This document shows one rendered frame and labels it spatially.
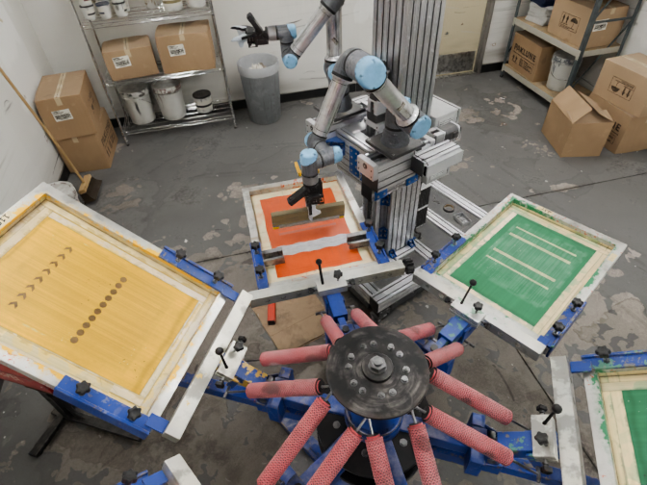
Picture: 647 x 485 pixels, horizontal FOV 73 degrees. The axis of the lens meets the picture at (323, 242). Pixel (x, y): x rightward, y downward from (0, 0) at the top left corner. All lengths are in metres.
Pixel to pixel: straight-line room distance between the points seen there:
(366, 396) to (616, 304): 2.60
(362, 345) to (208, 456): 1.55
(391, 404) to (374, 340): 0.21
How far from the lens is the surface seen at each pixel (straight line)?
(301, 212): 2.07
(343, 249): 2.12
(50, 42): 5.58
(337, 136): 2.66
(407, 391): 1.29
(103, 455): 2.92
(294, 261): 2.08
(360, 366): 1.32
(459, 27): 6.26
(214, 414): 2.80
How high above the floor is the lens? 2.44
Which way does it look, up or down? 43 degrees down
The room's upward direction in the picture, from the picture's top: 3 degrees counter-clockwise
